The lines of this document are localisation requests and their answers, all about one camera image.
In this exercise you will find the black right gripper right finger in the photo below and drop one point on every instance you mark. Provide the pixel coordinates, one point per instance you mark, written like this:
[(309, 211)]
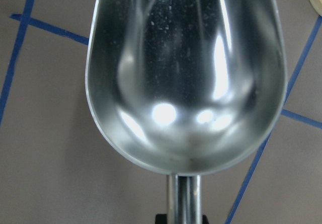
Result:
[(205, 219)]

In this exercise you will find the metal ice scoop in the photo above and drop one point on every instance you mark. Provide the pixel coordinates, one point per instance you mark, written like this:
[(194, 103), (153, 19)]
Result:
[(185, 88)]

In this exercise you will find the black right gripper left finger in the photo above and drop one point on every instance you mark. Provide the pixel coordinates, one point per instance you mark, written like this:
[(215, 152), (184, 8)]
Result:
[(160, 219)]

